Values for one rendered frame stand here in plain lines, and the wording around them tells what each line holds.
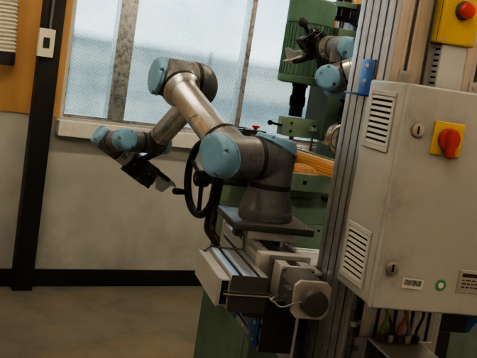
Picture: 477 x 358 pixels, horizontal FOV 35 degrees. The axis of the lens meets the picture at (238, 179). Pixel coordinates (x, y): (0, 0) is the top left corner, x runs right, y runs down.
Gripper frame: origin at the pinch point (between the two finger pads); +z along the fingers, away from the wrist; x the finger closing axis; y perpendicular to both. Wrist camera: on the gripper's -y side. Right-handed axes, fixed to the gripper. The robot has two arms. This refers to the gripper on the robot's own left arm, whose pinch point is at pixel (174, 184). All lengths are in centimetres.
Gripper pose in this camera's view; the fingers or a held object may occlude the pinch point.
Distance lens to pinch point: 281.7
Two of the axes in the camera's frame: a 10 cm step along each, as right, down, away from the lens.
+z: 7.0, 5.5, 4.5
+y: -5.8, 8.1, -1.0
